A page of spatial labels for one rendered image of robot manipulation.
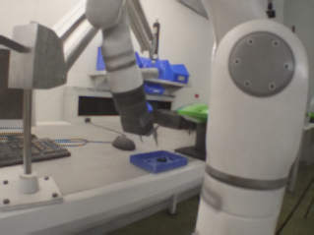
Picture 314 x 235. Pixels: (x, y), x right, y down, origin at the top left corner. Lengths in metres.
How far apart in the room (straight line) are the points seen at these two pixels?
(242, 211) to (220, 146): 0.07
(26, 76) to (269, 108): 0.32
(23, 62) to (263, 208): 0.37
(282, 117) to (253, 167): 0.05
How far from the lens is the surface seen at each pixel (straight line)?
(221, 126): 0.20
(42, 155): 0.59
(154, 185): 0.49
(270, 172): 0.21
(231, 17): 0.29
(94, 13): 0.42
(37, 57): 0.35
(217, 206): 0.23
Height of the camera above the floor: 1.10
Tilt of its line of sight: 5 degrees down
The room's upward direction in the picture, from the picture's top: 5 degrees clockwise
